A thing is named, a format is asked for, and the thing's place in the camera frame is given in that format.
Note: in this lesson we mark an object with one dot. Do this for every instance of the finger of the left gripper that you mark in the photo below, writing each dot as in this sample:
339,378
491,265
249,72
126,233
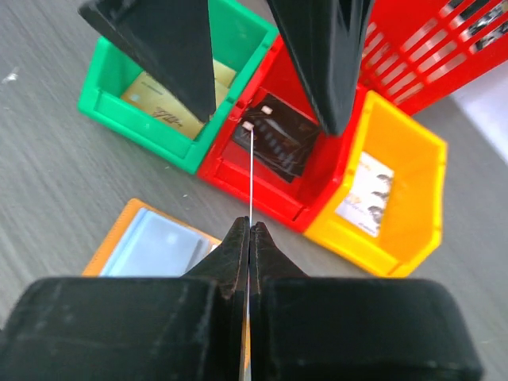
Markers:
325,40
169,39

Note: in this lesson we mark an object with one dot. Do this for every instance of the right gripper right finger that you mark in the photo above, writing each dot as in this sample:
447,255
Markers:
315,328

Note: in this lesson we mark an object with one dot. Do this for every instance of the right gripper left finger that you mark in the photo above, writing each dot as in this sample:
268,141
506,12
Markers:
190,327

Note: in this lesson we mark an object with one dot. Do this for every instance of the thin card seen edge-on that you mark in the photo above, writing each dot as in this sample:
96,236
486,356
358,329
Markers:
247,345

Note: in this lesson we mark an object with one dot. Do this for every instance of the yellow leather card holder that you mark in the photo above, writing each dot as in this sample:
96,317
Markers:
127,215

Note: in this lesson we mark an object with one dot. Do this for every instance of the gold card in green bin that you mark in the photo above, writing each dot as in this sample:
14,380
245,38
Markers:
151,97

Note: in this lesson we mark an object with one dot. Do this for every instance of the black card in red bin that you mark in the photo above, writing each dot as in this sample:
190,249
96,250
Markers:
281,137

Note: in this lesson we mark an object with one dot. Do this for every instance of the white card in yellow bin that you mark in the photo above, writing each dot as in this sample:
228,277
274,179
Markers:
366,202

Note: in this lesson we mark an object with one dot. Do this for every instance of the green plastic bin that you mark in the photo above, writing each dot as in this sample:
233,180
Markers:
240,40

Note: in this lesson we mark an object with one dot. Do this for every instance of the red plastic shopping basket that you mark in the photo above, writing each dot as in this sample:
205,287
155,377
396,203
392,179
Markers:
417,52

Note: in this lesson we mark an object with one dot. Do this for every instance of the red plastic bin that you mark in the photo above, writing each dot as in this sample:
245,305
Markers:
226,165

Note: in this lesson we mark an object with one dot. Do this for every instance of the yellow plastic bin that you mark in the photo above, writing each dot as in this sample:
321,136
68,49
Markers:
411,225

